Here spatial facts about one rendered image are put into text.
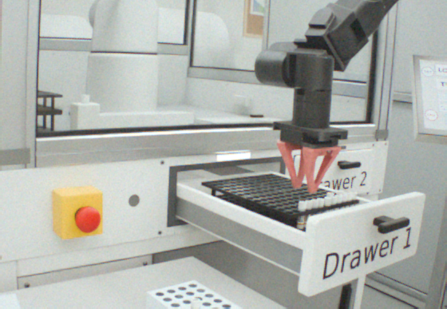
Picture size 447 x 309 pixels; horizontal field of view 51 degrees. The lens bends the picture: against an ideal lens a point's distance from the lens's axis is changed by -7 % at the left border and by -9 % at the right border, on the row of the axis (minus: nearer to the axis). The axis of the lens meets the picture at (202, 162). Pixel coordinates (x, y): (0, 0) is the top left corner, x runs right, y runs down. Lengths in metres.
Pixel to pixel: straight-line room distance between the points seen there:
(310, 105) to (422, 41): 1.96
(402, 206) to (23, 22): 0.64
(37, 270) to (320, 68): 0.54
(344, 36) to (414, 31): 1.93
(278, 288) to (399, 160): 1.63
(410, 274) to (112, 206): 2.13
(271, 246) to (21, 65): 0.45
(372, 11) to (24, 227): 0.63
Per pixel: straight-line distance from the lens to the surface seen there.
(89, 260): 0.87
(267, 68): 0.78
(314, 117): 0.73
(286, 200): 0.83
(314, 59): 0.72
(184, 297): 0.70
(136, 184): 0.86
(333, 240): 0.68
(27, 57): 0.75
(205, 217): 0.84
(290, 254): 0.71
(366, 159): 1.28
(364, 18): 0.78
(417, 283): 2.77
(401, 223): 0.75
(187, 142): 0.90
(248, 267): 1.10
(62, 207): 0.76
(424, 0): 2.69
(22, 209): 0.79
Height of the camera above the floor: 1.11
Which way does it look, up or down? 11 degrees down
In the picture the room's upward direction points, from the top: 3 degrees clockwise
